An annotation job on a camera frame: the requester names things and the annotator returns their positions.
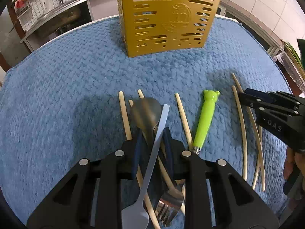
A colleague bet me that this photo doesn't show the dark metal ladle spoon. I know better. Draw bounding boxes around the dark metal ladle spoon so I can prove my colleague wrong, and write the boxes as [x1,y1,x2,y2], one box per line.
[131,97,162,147]

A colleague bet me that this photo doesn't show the grey metal spoon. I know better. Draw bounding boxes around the grey metal spoon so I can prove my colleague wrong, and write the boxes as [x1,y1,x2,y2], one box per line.
[121,99,170,228]

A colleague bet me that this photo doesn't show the bamboo chopstick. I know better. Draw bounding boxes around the bamboo chopstick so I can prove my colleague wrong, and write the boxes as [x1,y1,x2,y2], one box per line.
[252,126,263,189]
[232,85,248,181]
[175,93,193,150]
[118,91,132,140]
[137,89,176,189]
[128,99,161,229]
[231,73,266,192]

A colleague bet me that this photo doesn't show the blue textured cloth mat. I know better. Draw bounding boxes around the blue textured cloth mat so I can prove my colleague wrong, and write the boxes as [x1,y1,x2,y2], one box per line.
[1,17,290,222]

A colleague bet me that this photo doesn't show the yellow perforated utensil holder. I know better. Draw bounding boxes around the yellow perforated utensil holder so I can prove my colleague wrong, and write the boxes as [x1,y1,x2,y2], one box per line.
[117,0,220,57]

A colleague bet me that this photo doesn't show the silver metal fork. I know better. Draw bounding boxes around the silver metal fork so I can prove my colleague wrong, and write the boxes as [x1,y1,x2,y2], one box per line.
[155,185,185,227]

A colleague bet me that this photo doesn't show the person's right hand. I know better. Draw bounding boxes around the person's right hand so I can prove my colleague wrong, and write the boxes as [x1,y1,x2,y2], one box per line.
[283,147,305,180]

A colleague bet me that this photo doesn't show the green bear-handle fork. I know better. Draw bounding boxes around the green bear-handle fork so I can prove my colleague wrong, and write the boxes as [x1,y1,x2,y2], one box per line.
[193,90,220,155]

